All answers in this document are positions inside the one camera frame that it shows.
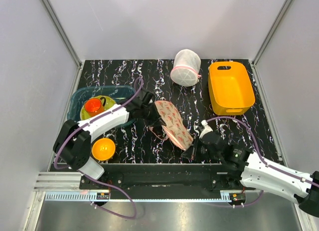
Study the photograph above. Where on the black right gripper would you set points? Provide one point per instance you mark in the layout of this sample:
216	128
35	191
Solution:
193	150

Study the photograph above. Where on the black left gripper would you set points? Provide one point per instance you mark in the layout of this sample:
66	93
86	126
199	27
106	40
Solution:
156	120

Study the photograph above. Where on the floral mesh laundry bag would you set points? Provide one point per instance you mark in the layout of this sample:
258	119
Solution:
174	128

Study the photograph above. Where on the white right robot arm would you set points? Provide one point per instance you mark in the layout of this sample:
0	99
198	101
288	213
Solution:
247	168

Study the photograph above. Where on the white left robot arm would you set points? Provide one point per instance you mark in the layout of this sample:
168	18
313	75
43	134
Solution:
73	144

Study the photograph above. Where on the white cylindrical mesh laundry bag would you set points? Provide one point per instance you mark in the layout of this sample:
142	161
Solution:
186	68

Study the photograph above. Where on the teal transparent plastic bin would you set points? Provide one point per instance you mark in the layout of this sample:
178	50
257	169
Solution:
117	93

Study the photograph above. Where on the yellow-green plate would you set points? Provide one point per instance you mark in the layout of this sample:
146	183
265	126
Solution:
109	104

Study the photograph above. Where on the orange plastic bowl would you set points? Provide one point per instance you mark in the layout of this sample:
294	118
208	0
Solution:
103	149

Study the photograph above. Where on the orange translucent cup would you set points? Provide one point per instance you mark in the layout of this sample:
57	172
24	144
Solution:
95	106

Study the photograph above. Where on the orange plastic basket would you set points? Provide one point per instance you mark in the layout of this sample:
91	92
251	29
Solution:
230	88

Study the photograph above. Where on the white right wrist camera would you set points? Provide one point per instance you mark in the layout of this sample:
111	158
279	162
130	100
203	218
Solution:
204	128

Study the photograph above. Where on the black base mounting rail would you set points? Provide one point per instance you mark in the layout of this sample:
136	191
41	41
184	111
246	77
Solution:
207	176

